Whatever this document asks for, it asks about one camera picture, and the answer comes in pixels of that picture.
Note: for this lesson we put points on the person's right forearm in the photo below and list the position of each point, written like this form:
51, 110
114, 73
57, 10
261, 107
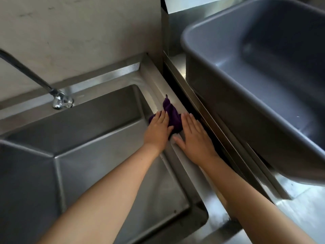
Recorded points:
248, 200

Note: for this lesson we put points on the person's left forearm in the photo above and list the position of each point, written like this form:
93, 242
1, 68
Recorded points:
106, 198

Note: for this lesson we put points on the person's left hand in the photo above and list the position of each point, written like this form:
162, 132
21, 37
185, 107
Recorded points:
157, 132

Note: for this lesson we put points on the person's right hand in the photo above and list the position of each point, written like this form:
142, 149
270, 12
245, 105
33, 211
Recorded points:
196, 142

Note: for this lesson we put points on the grey plastic basin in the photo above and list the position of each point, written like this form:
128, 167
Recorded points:
266, 86

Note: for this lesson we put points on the stainless steel sink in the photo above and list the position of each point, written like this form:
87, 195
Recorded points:
89, 139

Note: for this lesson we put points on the purple cleaning cloth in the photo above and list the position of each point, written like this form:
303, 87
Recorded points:
174, 116

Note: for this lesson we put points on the chrome gooseneck faucet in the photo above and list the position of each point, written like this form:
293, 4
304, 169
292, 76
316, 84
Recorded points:
59, 100

